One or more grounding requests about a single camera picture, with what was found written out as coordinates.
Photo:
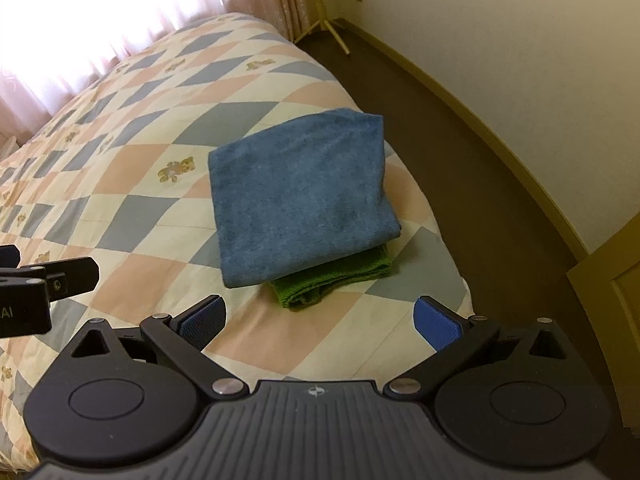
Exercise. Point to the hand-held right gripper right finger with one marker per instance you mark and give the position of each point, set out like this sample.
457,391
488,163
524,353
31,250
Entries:
437,322

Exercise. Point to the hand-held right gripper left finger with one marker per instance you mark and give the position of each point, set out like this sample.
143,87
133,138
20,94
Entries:
205,317

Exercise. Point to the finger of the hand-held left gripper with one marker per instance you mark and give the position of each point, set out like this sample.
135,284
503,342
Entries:
7,257
75,275

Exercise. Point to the blue denim jeans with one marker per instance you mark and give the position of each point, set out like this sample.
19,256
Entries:
300,195

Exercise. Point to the diamond patterned quilt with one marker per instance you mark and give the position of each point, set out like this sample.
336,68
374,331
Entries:
150,185

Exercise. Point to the green towel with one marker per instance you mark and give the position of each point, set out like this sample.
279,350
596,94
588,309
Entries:
320,285

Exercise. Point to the yellow wooden door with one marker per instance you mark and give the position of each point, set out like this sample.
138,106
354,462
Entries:
610,320

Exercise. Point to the sheer pink curtain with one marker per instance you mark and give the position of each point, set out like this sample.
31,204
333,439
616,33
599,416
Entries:
100,20

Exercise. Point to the wooden stand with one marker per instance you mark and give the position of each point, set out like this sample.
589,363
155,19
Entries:
324,0

